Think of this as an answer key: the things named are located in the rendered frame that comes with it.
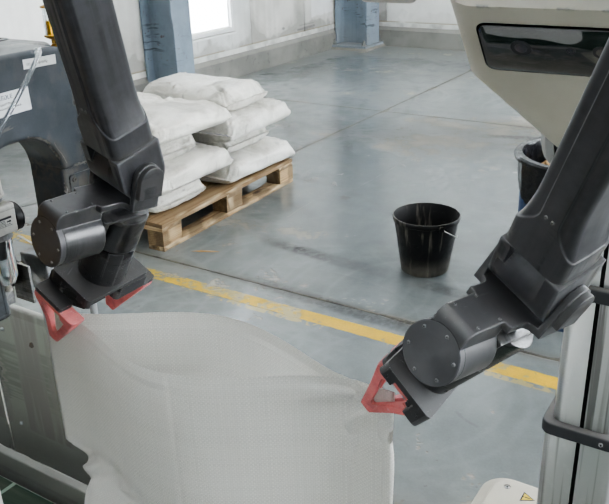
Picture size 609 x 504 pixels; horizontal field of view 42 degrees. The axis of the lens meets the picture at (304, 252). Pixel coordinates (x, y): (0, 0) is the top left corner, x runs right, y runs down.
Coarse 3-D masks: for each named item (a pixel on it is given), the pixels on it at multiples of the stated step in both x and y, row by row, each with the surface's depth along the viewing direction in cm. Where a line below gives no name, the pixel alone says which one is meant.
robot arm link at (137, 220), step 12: (108, 216) 87; (120, 216) 88; (132, 216) 89; (144, 216) 90; (108, 228) 89; (120, 228) 88; (132, 228) 89; (108, 240) 90; (120, 240) 90; (132, 240) 91; (108, 252) 92; (120, 252) 91
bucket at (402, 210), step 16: (400, 208) 354; (416, 208) 358; (432, 208) 357; (448, 208) 353; (400, 224) 338; (416, 224) 360; (432, 224) 359; (448, 224) 333; (400, 240) 344; (416, 240) 337; (432, 240) 335; (448, 240) 339; (400, 256) 350; (416, 256) 341; (432, 256) 340; (448, 256) 344; (416, 272) 345; (432, 272) 344
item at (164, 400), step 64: (128, 320) 98; (192, 320) 98; (64, 384) 103; (128, 384) 89; (192, 384) 84; (256, 384) 84; (320, 384) 84; (128, 448) 95; (192, 448) 88; (256, 448) 87; (320, 448) 87; (384, 448) 84
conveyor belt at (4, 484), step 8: (0, 480) 170; (8, 480) 170; (0, 488) 168; (8, 488) 168; (16, 488) 168; (24, 488) 168; (8, 496) 166; (16, 496) 165; (24, 496) 165; (32, 496) 165
